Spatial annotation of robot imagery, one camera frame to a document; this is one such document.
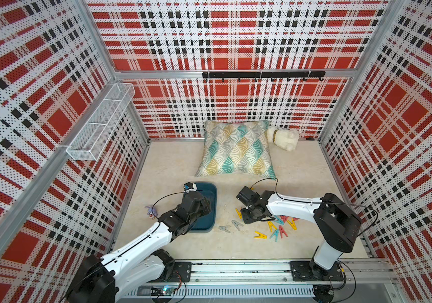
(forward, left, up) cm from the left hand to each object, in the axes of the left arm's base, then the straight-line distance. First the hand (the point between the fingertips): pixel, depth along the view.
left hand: (210, 201), depth 84 cm
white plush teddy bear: (+41, -43, -2) cm, 60 cm away
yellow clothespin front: (-12, -23, -8) cm, 27 cm away
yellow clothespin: (-8, -28, -9) cm, 30 cm away
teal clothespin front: (-11, -30, -9) cm, 33 cm away
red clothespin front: (-11, -32, -9) cm, 35 cm away
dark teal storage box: (-8, +1, -6) cm, 10 cm away
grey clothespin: (-7, -12, -8) cm, 16 cm away
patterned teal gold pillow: (+27, -11, +7) cm, 30 cm away
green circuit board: (-32, +15, -7) cm, 36 cm away
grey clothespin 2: (-9, -6, -8) cm, 14 cm away
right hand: (-4, -19, -8) cm, 21 cm away
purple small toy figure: (-3, +27, -2) cm, 28 cm away
